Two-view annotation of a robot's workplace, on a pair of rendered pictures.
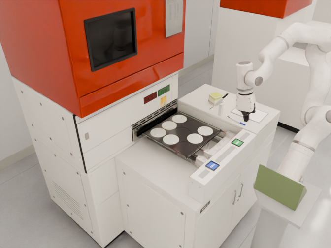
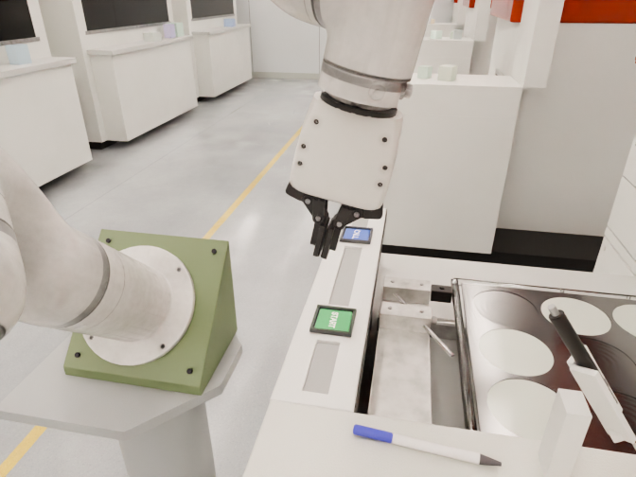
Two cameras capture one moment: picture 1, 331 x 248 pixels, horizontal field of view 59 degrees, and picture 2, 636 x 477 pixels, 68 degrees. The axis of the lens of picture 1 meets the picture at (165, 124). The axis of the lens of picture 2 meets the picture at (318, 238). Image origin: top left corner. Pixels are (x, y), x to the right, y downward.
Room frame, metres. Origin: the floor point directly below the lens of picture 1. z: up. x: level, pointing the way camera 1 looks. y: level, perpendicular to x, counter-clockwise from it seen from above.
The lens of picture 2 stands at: (1.77, -0.70, 1.36)
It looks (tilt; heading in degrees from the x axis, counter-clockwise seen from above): 27 degrees down; 150
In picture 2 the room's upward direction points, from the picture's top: straight up
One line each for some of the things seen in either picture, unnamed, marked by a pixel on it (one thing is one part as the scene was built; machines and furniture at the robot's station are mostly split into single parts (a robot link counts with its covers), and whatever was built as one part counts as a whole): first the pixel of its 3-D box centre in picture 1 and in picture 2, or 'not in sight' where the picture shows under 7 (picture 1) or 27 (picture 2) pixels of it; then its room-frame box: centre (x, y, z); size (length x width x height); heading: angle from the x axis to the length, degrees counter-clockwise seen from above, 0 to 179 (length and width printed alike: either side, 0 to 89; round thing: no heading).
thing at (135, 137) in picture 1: (156, 121); not in sight; (1.66, 0.06, 0.89); 0.44 x 0.02 x 0.10; 139
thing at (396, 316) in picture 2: (211, 154); (404, 316); (1.31, -0.27, 0.89); 0.08 x 0.03 x 0.03; 49
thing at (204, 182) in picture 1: (224, 163); (344, 309); (1.24, -0.34, 0.89); 0.55 x 0.09 x 0.14; 139
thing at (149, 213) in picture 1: (197, 186); not in sight; (1.52, -0.24, 0.41); 0.97 x 0.64 x 0.82; 139
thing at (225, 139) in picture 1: (217, 151); (401, 363); (1.37, -0.32, 0.87); 0.36 x 0.08 x 0.03; 139
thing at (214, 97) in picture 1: (215, 98); not in sight; (1.78, -0.35, 1.00); 0.07 x 0.07 x 0.07; 28
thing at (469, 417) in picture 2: (205, 143); (461, 346); (1.41, -0.24, 0.90); 0.38 x 0.01 x 0.01; 139
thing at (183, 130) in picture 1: (182, 132); (595, 362); (1.53, -0.11, 0.90); 0.34 x 0.34 x 0.01; 48
